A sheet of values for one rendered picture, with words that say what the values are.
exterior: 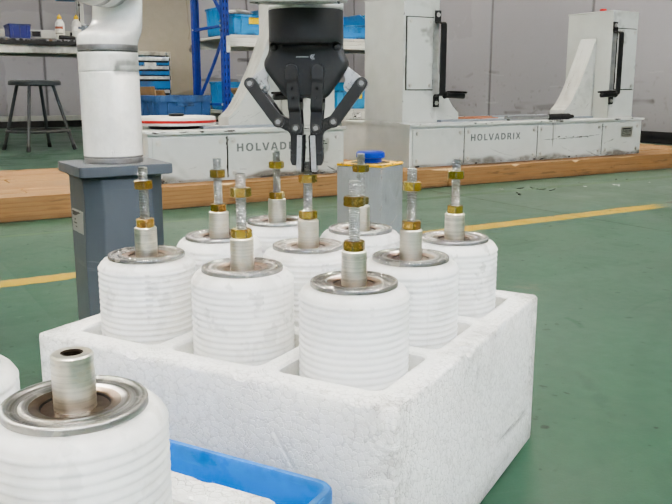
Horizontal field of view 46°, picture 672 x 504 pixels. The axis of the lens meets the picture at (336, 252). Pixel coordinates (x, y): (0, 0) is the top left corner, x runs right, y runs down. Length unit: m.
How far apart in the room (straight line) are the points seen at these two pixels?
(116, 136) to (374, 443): 0.79
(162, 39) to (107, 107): 6.00
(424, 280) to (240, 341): 0.18
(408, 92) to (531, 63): 4.08
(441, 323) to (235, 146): 2.29
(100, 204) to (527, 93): 6.44
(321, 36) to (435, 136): 2.72
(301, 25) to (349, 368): 0.33
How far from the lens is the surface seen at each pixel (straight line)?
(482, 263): 0.86
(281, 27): 0.80
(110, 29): 1.30
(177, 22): 7.33
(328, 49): 0.81
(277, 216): 0.99
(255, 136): 3.03
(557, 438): 1.02
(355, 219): 0.67
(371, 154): 1.10
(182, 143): 2.92
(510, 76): 7.66
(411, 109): 3.49
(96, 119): 1.29
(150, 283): 0.77
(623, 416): 1.11
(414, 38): 3.49
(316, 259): 0.80
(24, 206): 2.72
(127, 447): 0.41
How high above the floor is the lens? 0.42
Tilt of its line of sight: 12 degrees down
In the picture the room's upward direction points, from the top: straight up
